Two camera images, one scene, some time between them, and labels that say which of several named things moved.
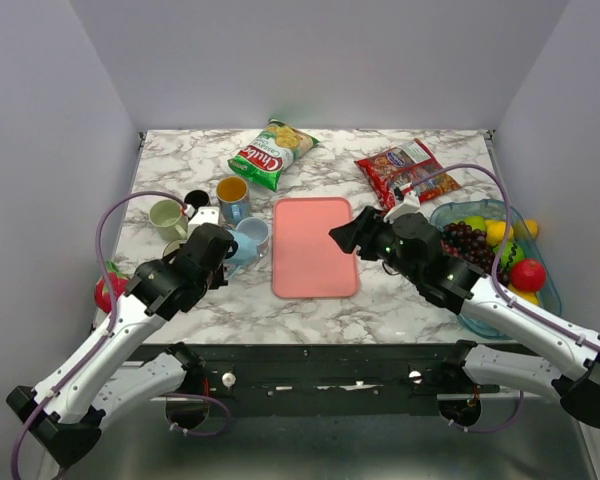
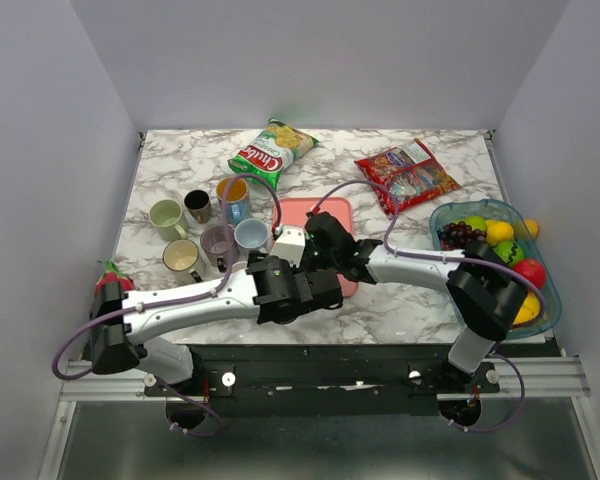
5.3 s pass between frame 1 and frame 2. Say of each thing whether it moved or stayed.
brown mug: stayed
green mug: stayed
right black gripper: moved
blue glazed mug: stayed
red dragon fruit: stayed
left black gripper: moved
